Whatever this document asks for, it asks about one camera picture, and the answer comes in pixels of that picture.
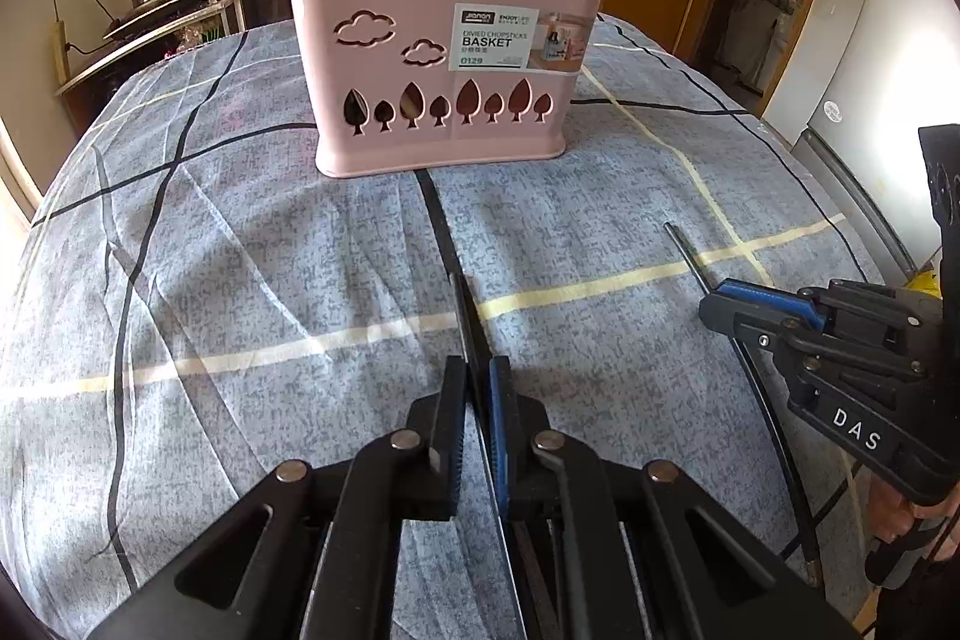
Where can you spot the beige power strip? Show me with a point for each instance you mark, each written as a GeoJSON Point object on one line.
{"type": "Point", "coordinates": [60, 51]}

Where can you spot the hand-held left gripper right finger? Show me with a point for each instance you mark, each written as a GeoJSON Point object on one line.
{"type": "Point", "coordinates": [501, 437]}

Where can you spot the pink plastic chopstick basket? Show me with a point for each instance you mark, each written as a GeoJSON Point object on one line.
{"type": "Point", "coordinates": [375, 70]}

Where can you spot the white refrigerator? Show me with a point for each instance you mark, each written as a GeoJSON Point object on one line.
{"type": "Point", "coordinates": [885, 48]}

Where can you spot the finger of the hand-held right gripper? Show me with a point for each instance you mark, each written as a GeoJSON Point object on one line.
{"type": "Point", "coordinates": [765, 297]}
{"type": "Point", "coordinates": [750, 325]}

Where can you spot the black silver-tipped chopstick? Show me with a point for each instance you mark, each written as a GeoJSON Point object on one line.
{"type": "Point", "coordinates": [686, 254]}

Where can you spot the blue checked bedsheet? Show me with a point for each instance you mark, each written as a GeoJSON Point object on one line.
{"type": "Point", "coordinates": [262, 272]}

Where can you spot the black gas stove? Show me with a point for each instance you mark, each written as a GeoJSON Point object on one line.
{"type": "Point", "coordinates": [157, 18]}

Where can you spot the grey stove table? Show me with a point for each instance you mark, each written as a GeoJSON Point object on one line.
{"type": "Point", "coordinates": [135, 63]}

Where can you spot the person's right hand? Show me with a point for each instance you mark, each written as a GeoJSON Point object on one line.
{"type": "Point", "coordinates": [900, 526]}

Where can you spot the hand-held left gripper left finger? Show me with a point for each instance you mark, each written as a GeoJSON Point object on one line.
{"type": "Point", "coordinates": [454, 437]}

